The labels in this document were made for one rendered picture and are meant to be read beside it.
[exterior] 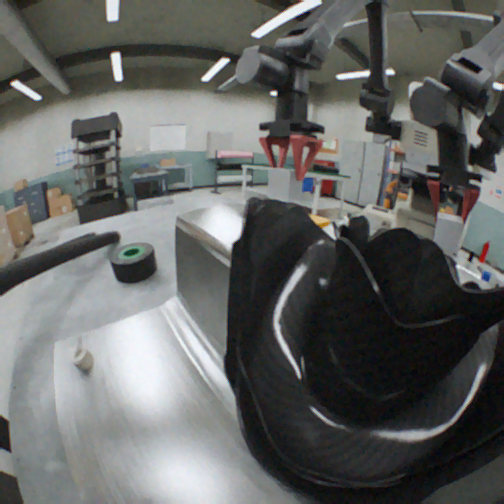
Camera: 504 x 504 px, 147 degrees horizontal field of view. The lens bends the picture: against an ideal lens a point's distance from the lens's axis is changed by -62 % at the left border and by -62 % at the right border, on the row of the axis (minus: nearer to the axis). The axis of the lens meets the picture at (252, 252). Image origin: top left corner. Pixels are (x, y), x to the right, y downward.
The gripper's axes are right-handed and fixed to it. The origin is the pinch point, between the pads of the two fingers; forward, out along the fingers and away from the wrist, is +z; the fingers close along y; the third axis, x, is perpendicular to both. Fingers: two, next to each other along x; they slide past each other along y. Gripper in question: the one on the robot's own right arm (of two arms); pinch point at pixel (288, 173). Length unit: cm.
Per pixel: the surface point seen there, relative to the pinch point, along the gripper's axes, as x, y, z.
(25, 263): -42.8, -2.9, 5.0
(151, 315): -27.2, 11.0, 8.0
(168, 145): 152, -609, -49
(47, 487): -45, 20, 13
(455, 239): 9.6, 30.1, 3.6
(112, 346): -31.0, 12.7, 7.9
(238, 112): 396, -579, -168
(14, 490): -58, 20, 18
